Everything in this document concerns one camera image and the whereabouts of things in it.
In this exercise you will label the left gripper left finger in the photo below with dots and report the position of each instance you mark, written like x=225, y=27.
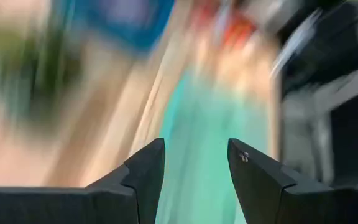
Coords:
x=141, y=177

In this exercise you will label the green translucent plastic bin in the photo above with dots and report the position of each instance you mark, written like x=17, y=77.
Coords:
x=204, y=140

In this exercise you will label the red orange candy packet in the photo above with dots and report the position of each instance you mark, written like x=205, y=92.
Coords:
x=238, y=31

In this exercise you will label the blue plastic bin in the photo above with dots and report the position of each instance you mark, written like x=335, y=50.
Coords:
x=129, y=28

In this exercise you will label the small artificial succulent plant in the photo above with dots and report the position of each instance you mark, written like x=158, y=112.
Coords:
x=26, y=71

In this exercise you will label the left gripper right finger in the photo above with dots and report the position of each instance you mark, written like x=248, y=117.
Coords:
x=259, y=186

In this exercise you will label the black aluminium table frame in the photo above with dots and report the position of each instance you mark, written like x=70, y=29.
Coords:
x=322, y=46

